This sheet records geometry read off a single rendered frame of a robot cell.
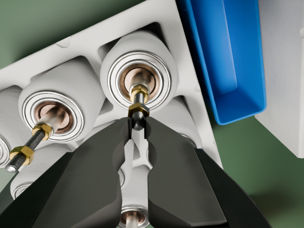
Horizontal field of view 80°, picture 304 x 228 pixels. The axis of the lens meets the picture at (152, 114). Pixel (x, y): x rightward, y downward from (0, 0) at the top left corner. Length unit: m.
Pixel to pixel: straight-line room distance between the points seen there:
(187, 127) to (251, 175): 0.55
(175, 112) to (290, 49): 0.22
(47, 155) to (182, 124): 0.25
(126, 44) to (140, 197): 0.26
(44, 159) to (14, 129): 0.09
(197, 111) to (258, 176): 0.53
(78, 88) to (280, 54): 0.35
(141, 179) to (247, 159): 0.43
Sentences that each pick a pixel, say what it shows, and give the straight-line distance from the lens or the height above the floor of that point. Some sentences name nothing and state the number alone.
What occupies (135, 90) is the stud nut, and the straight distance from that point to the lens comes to 0.18.
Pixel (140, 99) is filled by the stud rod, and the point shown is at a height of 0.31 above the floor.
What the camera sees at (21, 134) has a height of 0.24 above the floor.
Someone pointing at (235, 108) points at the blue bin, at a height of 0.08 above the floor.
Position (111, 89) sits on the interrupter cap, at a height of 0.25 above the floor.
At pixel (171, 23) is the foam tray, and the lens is 0.28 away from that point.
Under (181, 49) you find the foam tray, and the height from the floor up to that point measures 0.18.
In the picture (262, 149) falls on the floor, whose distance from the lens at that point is 0.72.
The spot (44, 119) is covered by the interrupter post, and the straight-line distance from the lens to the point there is 0.24.
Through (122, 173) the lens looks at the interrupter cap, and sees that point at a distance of 0.30.
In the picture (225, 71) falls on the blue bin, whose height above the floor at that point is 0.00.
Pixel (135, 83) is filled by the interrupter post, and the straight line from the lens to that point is 0.19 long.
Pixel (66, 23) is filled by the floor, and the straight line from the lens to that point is 0.49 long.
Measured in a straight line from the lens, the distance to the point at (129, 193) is 0.36.
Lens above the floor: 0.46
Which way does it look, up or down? 61 degrees down
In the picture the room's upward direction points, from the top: 175 degrees clockwise
